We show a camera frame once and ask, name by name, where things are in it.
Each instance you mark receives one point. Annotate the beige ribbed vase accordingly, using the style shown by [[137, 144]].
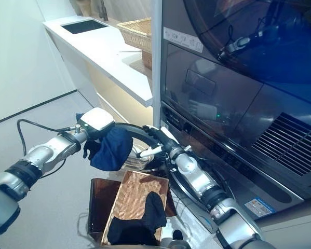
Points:
[[83, 6]]

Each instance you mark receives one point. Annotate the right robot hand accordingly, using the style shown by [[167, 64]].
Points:
[[170, 142]]

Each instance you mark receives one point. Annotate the brown woven basket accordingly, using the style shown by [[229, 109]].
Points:
[[147, 59]]

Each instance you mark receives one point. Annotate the blue garment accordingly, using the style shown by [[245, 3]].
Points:
[[111, 150]]

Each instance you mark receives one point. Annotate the grey dryer with round door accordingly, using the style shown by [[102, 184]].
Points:
[[222, 90]]

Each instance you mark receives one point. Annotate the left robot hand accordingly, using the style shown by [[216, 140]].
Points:
[[95, 120]]

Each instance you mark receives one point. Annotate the pale wicker tray basket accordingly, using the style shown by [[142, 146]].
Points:
[[137, 33]]

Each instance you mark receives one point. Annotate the white tall side panel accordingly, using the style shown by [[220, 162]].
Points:
[[156, 64]]

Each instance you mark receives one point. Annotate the black rectangular sink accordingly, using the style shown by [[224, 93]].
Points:
[[85, 26]]

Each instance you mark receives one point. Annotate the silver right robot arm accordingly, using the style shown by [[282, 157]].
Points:
[[199, 181]]

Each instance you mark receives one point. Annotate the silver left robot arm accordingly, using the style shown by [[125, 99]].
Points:
[[48, 153]]

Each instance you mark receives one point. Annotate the small blue white sticker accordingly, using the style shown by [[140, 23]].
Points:
[[259, 206]]

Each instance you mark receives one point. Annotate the white laundry counter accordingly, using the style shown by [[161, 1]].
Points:
[[98, 52]]

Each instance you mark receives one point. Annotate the woven wicker laundry basket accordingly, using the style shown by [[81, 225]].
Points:
[[139, 192]]

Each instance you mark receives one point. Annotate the black garment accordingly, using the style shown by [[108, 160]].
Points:
[[134, 230]]

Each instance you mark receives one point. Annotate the grey robot torso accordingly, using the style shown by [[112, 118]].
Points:
[[176, 245]]

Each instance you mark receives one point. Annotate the white pictogram label sticker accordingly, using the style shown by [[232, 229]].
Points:
[[183, 39]]

